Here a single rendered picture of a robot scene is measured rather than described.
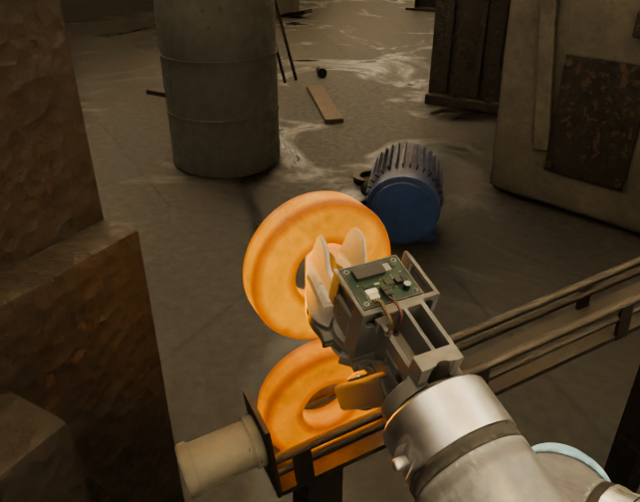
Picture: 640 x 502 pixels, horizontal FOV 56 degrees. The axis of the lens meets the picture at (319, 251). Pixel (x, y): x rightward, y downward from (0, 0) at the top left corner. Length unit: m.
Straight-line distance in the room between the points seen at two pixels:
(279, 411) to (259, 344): 1.26
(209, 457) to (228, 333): 1.32
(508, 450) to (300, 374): 0.28
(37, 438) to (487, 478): 0.38
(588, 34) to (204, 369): 1.93
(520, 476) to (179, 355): 1.58
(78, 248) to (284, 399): 0.28
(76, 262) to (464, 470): 0.45
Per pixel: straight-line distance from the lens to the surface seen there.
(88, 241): 0.72
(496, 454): 0.43
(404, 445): 0.45
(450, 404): 0.43
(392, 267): 0.50
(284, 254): 0.56
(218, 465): 0.68
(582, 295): 0.96
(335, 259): 0.58
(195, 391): 1.79
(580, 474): 0.61
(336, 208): 0.57
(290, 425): 0.70
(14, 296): 0.65
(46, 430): 0.60
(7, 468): 0.58
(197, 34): 2.93
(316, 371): 0.65
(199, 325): 2.03
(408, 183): 2.26
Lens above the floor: 1.20
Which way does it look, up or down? 30 degrees down
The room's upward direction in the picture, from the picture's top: straight up
